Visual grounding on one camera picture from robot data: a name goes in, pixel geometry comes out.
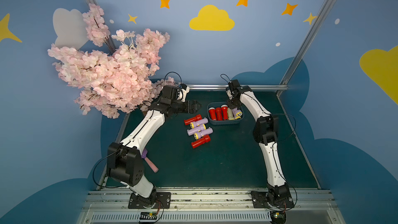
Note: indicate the red flashlight white head top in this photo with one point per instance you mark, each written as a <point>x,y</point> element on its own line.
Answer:
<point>212,114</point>

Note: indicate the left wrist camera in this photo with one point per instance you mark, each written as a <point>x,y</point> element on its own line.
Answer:
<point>184,90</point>

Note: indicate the purple flashlight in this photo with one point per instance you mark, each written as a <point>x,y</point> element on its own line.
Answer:
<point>195,124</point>
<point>196,129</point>
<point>201,134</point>
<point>237,113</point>

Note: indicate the purple pink spatula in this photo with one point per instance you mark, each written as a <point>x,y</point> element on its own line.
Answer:
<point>148,161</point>

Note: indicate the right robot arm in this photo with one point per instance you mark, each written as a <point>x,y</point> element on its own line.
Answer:
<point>265,133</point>

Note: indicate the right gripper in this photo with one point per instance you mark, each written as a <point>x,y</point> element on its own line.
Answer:
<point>232,101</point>

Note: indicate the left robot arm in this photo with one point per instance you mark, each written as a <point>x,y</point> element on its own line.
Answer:
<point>124,159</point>

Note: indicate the purple flashlight bottom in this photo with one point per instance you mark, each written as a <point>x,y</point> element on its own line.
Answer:
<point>237,113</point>

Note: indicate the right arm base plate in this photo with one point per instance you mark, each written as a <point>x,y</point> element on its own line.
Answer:
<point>261,199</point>

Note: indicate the pink cherry blossom tree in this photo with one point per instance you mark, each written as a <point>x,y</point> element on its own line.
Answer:
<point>113,83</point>

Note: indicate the cream yellow flashlight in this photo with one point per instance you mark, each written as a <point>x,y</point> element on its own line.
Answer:
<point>230,114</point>

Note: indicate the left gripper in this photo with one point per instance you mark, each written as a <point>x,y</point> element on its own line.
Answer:
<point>186,107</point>

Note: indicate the large red flashlight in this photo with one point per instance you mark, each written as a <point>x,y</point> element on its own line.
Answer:
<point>219,116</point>

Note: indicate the orange flashlight white head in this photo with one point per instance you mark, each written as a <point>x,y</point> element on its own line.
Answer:
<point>224,109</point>

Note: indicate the clear blue storage box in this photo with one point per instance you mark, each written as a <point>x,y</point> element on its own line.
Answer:
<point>223,122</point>

